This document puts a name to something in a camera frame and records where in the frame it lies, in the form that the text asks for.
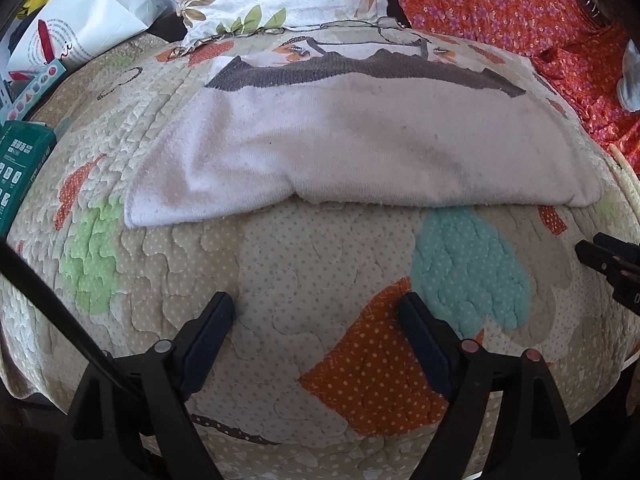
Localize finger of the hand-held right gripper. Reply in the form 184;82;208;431
575;240;640;317
594;232;640;281

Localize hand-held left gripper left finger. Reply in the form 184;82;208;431
67;291;236;480

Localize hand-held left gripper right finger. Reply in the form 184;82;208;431
397;292;576;480

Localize white shorts with grey waistband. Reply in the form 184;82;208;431
124;55;608;228

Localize heart patchwork quilt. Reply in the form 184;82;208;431
0;30;640;480

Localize pale grey bundle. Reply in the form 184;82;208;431
617;42;640;111

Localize green box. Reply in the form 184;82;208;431
0;120;58;238

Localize orange floral cloth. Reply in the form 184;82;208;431
375;0;640;171

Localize teal patterned box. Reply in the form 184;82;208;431
0;57;68;123

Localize beige cord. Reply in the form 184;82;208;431
609;144;640;211

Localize black cable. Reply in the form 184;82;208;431
0;245;141;401

